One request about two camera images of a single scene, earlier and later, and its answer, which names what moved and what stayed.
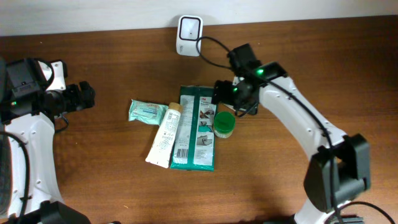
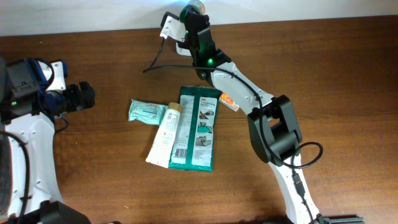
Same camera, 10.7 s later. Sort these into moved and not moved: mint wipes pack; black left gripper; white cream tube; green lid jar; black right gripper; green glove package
Moved: black right gripper; green lid jar
Not moved: mint wipes pack; black left gripper; white cream tube; green glove package
